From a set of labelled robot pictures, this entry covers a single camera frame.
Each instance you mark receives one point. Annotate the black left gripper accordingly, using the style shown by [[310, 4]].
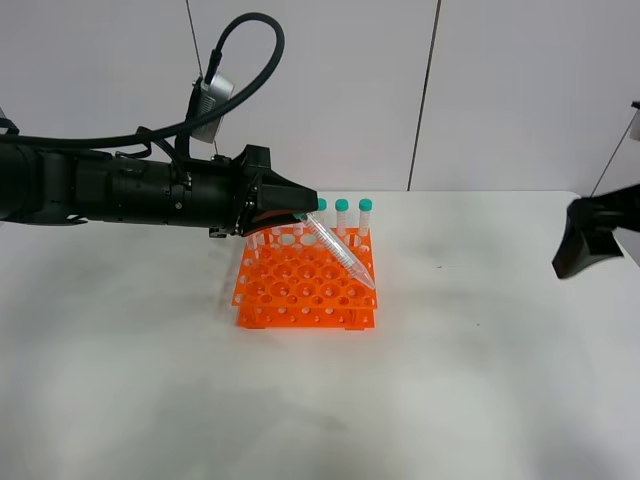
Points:
[[253, 187]]

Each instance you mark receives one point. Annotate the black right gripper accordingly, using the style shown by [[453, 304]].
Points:
[[588, 236]]

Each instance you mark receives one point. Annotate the teal capped test tube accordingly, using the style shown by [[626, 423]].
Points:
[[338, 250]]

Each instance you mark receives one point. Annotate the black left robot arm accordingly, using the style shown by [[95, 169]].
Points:
[[226, 196]]

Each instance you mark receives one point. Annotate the front left racked test tube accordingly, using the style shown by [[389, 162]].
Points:
[[253, 245]]

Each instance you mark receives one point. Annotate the orange test tube rack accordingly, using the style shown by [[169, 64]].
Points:
[[297, 283]]

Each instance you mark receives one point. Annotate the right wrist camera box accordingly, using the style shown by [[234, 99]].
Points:
[[634, 128]]

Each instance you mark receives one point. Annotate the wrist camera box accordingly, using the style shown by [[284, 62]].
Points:
[[211, 95], [634, 128]]

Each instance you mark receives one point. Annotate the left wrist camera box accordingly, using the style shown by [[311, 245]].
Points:
[[211, 95]]

